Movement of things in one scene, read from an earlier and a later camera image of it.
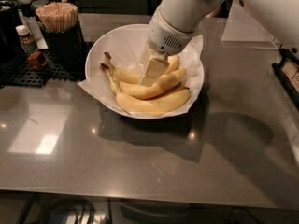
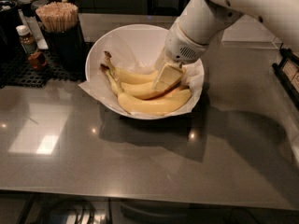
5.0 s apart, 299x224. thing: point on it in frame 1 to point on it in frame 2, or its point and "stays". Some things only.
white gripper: [166, 36] to [179, 46]
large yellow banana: [154, 105] stays
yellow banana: [121, 73] stays
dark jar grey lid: [24, 2] stays
